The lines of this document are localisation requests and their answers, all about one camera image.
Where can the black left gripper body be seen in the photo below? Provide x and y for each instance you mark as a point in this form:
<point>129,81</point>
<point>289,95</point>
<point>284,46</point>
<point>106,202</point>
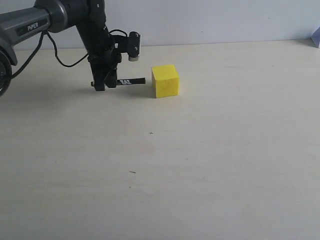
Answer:
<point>100,46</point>

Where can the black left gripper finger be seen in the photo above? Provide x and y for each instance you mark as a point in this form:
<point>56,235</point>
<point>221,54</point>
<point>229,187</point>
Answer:
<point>98,74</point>
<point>112,79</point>

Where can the black and white marker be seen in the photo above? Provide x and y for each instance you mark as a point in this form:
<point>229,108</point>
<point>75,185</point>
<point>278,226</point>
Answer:
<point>132,81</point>

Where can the yellow foam cube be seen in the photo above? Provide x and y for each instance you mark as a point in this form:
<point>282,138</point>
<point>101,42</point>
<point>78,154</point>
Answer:
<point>165,81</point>

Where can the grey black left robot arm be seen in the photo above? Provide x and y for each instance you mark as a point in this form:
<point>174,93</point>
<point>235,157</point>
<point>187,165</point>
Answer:
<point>54,16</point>

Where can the blue paper object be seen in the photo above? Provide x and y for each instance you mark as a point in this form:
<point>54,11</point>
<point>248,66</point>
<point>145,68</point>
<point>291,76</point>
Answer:
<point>315,37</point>

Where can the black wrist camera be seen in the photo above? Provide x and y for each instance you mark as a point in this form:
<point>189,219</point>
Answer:
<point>130,45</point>

